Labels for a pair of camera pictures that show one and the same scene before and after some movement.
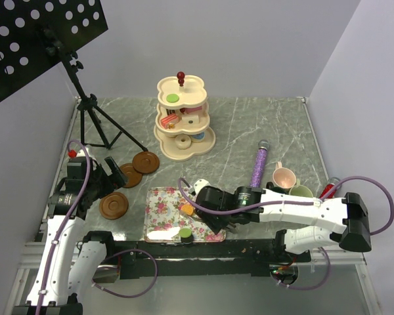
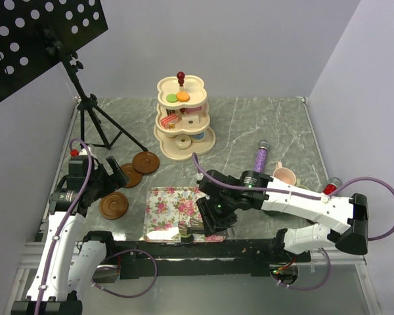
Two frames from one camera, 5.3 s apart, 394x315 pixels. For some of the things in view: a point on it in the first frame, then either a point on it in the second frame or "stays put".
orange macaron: x=187 y=208 to x=182 y=96
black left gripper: x=113 y=181 stays put
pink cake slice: x=190 y=109 stays put
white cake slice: x=192 y=119 stays put
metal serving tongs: x=228 y=224 to x=228 y=231
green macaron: x=173 y=98 stays put
